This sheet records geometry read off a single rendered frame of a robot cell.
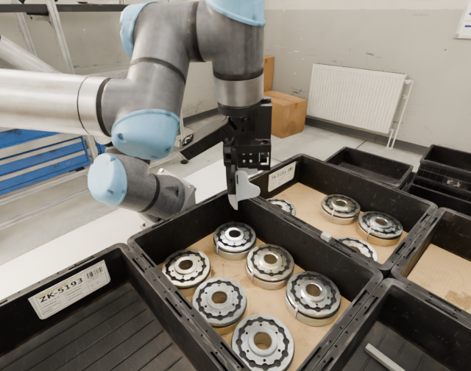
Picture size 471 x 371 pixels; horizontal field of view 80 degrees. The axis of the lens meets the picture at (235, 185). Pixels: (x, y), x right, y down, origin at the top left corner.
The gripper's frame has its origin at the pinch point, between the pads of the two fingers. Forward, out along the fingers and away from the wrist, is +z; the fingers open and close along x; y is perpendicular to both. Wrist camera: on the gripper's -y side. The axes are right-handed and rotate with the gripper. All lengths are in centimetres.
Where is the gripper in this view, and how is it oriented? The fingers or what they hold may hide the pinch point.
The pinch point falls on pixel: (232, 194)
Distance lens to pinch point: 57.8
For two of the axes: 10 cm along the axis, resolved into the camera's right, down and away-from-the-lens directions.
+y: 10.0, -0.1, -0.7
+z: 0.5, 7.7, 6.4
